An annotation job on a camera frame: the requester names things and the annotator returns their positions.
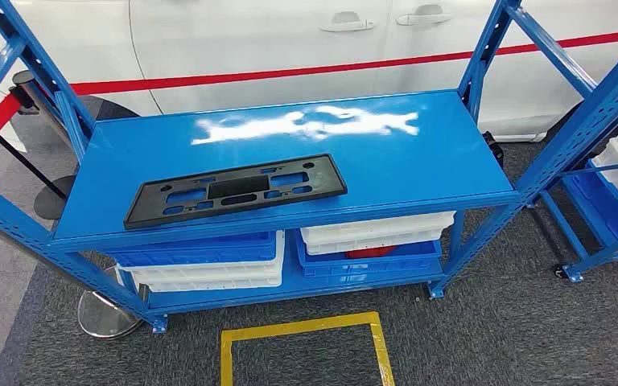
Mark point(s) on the black plastic perforated part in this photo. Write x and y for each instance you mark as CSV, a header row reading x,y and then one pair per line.
x,y
234,187

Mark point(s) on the blue metal shelf rack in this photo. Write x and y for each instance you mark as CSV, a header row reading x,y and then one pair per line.
x,y
287,160

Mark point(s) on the red item in crate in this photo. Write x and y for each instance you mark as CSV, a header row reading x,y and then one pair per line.
x,y
370,252

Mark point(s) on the blue plastic crate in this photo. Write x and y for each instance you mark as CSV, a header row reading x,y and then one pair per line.
x,y
373,264
191,250
602,208

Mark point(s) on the yellow floor tape square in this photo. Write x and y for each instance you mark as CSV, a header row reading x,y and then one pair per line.
x,y
298,325

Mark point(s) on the white car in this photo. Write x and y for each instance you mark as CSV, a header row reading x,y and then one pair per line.
x,y
234,42

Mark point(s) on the blue wheeled rack cart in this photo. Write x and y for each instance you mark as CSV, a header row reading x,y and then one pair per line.
x,y
607,254

